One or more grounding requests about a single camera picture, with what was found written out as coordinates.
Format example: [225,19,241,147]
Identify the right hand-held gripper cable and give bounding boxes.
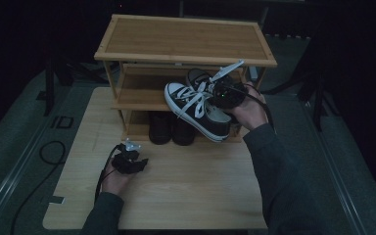
[228,82,275,131]

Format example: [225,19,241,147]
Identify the black floor cable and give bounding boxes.
[10,140,68,235]

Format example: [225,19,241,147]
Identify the person's right hand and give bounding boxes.
[226,82,268,131]

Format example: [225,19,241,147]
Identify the black canvas sneaker white laces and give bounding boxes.
[164,81,233,144]
[185,68,217,96]

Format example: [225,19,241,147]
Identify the person's left hand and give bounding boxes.
[101,163,136,197]

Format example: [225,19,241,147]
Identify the hand-held gripper cable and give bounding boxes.
[228,82,275,131]
[94,143,122,204]

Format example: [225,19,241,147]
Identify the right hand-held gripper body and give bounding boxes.
[209,59,248,111]

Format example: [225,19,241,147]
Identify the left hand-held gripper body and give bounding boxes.
[111,138,142,174]

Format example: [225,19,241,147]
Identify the wooden shoe rack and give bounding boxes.
[93,13,278,144]

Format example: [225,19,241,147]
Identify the left hand-held gripper cable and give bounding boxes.
[94,143,122,204]

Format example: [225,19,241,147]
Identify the black leather shoe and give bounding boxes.
[148,111,173,146]
[170,112,197,147]

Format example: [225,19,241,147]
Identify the black stand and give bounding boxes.
[260,65,341,132]
[43,48,74,118]

